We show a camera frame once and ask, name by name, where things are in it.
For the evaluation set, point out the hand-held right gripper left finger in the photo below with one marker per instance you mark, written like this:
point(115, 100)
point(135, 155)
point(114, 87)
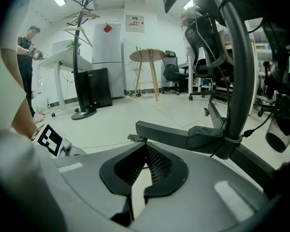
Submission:
point(87, 178)

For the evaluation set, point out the green potted plant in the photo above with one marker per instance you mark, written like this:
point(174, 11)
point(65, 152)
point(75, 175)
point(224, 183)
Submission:
point(73, 45)

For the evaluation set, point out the black coat rack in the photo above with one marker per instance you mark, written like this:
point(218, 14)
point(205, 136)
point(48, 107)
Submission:
point(78, 81)

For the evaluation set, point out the red fridge ornament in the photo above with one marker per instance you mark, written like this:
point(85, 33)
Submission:
point(107, 28)

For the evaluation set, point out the white box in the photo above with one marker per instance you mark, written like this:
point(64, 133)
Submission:
point(61, 47)

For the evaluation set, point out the person's white t-shirt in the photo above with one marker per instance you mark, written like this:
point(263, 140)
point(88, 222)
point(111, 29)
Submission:
point(4, 81)

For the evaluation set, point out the white wall poster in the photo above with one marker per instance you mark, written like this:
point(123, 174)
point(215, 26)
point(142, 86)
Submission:
point(134, 23)

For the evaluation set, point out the grey refrigerator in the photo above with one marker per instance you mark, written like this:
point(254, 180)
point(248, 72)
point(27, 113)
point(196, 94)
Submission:
point(107, 57)

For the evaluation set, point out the small black cabinet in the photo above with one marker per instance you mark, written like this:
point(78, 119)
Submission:
point(96, 88)

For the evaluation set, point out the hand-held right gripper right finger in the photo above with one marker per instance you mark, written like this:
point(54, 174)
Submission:
point(207, 190)

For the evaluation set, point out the wooden clothes hanger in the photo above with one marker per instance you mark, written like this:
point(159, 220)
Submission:
point(81, 33)
point(83, 14)

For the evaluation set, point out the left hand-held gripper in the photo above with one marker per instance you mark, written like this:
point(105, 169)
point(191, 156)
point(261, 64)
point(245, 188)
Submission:
point(50, 140)

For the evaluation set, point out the black office chair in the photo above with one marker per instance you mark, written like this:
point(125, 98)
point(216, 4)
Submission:
point(278, 81)
point(207, 52)
point(172, 69)

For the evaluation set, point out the white desk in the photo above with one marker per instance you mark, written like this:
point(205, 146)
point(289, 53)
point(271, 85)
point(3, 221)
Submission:
point(60, 59)

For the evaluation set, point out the round light wooden table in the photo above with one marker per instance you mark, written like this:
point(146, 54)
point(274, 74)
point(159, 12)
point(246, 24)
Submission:
point(147, 54)

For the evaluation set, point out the black television stand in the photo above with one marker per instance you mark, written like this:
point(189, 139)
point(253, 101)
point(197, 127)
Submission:
point(241, 81)

